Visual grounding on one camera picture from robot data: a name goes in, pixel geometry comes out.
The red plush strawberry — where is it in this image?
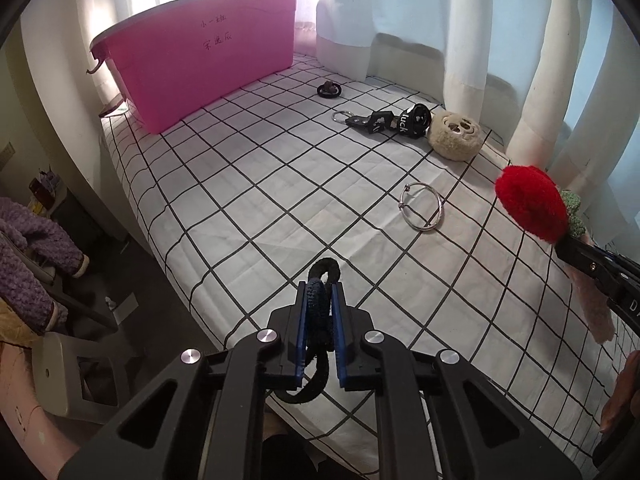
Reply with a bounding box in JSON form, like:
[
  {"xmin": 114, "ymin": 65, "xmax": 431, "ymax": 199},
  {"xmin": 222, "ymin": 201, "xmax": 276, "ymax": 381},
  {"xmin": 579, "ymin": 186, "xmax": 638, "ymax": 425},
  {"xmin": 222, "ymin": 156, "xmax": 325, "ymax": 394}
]
[{"xmin": 495, "ymin": 165, "xmax": 617, "ymax": 345}]

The black checked white tablecloth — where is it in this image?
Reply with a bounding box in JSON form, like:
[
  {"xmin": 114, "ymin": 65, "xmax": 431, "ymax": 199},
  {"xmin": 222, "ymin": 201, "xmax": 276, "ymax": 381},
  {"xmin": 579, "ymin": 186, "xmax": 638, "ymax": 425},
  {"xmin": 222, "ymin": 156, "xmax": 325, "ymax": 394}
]
[{"xmin": 100, "ymin": 52, "xmax": 640, "ymax": 461}]

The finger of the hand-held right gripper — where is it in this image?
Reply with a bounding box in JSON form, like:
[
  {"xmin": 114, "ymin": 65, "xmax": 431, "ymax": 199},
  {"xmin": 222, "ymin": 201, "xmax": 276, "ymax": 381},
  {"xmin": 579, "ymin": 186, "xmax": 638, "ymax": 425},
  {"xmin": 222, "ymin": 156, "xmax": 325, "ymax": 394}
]
[
  {"xmin": 585, "ymin": 252, "xmax": 640, "ymax": 306},
  {"xmin": 554, "ymin": 236, "xmax": 608, "ymax": 273}
]

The black strap keychain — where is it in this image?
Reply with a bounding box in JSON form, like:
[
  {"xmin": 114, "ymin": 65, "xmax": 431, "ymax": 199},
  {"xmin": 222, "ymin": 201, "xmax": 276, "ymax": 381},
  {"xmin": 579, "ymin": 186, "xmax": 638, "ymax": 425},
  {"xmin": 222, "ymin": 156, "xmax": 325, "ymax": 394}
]
[{"xmin": 332, "ymin": 102, "xmax": 432, "ymax": 140}]

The purple fuzzy garment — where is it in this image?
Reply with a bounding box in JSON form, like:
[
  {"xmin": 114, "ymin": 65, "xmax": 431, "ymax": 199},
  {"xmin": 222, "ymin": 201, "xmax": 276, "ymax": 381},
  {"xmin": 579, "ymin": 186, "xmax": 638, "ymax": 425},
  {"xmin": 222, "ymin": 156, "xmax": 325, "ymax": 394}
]
[{"xmin": 0, "ymin": 197, "xmax": 91, "ymax": 336}]

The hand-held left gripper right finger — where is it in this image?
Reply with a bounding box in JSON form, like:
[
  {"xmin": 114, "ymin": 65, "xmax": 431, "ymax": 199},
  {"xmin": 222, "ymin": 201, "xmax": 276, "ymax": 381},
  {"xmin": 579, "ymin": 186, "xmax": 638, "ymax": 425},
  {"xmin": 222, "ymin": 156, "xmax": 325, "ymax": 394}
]
[{"xmin": 331, "ymin": 282, "xmax": 583, "ymax": 480}]

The person's right hand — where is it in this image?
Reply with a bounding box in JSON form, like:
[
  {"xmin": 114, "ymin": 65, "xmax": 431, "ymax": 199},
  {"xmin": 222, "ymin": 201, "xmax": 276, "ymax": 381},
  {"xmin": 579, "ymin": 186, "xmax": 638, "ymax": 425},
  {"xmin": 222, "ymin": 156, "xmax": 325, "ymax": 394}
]
[{"xmin": 600, "ymin": 365, "xmax": 640, "ymax": 433}]

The dark blue bow hair tie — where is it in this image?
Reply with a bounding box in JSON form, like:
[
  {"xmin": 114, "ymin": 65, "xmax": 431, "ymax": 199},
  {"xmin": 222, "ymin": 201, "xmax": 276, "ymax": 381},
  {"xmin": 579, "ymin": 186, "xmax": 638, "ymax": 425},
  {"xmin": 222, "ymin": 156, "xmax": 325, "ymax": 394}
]
[{"xmin": 275, "ymin": 258, "xmax": 341, "ymax": 403}]

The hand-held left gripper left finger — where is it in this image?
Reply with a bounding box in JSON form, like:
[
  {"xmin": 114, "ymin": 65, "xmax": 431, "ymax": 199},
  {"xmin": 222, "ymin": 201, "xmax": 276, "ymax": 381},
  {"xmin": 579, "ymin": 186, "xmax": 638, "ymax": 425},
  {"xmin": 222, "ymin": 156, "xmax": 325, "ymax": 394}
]
[{"xmin": 57, "ymin": 280, "xmax": 308, "ymax": 480}]

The white curtain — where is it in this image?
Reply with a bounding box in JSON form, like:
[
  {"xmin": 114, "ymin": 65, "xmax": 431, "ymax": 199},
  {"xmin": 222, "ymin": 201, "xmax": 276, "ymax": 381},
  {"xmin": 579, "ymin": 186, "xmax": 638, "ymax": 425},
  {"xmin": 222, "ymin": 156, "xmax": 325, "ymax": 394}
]
[{"xmin": 295, "ymin": 0, "xmax": 640, "ymax": 241}]

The round beige plush face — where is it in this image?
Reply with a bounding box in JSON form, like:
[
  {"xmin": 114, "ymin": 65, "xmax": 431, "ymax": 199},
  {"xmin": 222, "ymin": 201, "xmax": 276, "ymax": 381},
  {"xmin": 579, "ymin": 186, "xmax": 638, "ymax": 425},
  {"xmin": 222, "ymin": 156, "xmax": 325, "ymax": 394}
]
[{"xmin": 427, "ymin": 111, "xmax": 486, "ymax": 162}]

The grey plastic stool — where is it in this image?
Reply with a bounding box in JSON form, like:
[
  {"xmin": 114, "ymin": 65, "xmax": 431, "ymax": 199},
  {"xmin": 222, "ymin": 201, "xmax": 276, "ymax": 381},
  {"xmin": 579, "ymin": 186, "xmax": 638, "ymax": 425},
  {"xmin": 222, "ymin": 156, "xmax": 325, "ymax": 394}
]
[{"xmin": 32, "ymin": 332, "xmax": 146, "ymax": 418}]

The pale pink plastic object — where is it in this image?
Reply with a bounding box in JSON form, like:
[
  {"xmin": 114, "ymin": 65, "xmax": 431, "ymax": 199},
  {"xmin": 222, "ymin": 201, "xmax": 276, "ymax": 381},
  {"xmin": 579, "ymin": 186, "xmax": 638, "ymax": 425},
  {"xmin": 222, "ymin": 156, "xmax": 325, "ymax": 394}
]
[{"xmin": 0, "ymin": 355, "xmax": 91, "ymax": 480}]

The pink plastic storage box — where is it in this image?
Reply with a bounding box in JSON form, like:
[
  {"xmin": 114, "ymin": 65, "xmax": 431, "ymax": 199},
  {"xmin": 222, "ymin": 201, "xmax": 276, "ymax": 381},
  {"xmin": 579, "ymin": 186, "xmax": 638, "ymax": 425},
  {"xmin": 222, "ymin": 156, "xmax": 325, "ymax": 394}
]
[{"xmin": 90, "ymin": 0, "xmax": 307, "ymax": 135}]

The thick silver bangle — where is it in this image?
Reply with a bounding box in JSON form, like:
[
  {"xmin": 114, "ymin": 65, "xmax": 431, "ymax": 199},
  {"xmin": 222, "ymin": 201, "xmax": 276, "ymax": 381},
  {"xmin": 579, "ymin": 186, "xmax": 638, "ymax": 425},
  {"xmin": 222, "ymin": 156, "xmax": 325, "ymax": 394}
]
[{"xmin": 400, "ymin": 183, "xmax": 443, "ymax": 233}]

